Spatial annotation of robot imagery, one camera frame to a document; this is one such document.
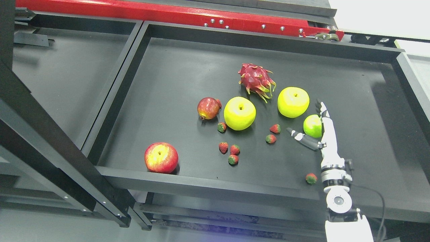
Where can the strawberry upper right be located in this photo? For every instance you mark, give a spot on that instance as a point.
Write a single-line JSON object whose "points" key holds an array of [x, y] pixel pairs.
{"points": [[276, 129]]}

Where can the dragon fruit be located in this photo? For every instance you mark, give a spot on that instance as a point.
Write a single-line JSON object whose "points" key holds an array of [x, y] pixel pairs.
{"points": [[256, 79]]}

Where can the strawberry near yellow apple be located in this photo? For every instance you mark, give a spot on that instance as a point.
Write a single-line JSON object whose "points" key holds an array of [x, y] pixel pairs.
{"points": [[221, 127]]}

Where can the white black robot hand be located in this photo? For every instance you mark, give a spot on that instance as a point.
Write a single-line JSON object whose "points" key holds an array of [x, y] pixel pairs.
{"points": [[327, 145]]}

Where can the pomegranate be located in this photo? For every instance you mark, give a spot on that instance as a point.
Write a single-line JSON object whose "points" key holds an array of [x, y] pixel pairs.
{"points": [[208, 108]]}

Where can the green apple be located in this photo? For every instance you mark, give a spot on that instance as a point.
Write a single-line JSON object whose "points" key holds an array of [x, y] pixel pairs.
{"points": [[312, 126]]}

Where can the strawberry lower left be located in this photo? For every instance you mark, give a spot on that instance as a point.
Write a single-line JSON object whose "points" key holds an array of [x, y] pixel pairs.
{"points": [[223, 147]]}

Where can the red apple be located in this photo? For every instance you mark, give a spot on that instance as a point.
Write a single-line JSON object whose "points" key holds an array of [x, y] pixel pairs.
{"points": [[161, 157]]}

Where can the red metal beam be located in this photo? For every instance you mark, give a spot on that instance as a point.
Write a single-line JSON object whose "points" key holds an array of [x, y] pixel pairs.
{"points": [[182, 15]]}

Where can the strawberry right middle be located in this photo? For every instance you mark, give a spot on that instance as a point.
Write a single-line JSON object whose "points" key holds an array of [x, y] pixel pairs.
{"points": [[270, 139]]}

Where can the strawberry lower middle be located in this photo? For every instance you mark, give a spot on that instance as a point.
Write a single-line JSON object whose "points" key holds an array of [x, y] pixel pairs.
{"points": [[235, 149]]}

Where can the strawberry lowest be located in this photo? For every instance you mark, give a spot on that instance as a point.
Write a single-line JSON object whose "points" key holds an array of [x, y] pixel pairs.
{"points": [[233, 160]]}

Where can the yellow apple right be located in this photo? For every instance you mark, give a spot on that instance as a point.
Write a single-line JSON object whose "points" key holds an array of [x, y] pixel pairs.
{"points": [[293, 102]]}

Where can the strawberry near wrist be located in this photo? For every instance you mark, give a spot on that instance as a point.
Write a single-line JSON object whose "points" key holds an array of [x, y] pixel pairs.
{"points": [[311, 178]]}

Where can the yellow apple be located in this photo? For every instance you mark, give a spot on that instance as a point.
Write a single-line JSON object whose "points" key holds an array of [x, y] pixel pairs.
{"points": [[293, 102], [239, 113]]}

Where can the yellow apple left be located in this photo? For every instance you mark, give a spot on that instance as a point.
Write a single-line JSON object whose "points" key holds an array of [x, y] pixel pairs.
{"points": [[239, 113]]}

